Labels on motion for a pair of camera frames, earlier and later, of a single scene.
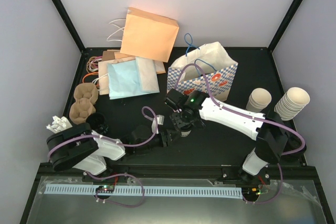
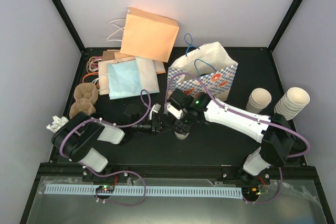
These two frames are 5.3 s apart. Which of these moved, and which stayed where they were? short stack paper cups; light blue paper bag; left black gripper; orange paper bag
Moved: left black gripper
Stayed: short stack paper cups; light blue paper bag; orange paper bag
